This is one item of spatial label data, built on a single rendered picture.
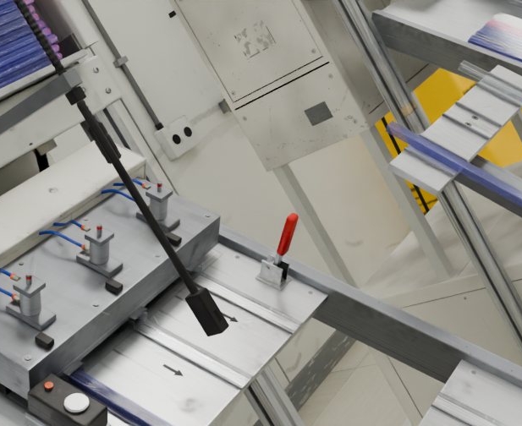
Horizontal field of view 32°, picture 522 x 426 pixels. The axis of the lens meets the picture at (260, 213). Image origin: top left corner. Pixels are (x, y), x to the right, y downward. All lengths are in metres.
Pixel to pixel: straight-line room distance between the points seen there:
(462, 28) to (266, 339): 1.00
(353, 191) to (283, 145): 1.98
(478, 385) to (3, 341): 0.53
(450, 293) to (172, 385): 1.15
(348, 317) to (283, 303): 0.09
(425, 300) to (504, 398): 1.04
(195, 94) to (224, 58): 1.45
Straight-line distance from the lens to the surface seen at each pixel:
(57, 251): 1.07
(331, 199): 3.90
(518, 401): 1.07
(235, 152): 3.56
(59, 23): 1.27
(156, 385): 1.00
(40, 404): 0.93
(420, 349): 1.12
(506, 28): 1.91
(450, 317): 2.09
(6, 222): 1.09
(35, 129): 1.17
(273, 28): 1.97
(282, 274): 1.14
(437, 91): 4.03
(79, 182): 1.15
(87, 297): 1.01
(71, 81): 0.83
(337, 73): 1.93
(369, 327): 1.13
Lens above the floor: 1.30
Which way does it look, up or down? 10 degrees down
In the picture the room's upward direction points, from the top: 30 degrees counter-clockwise
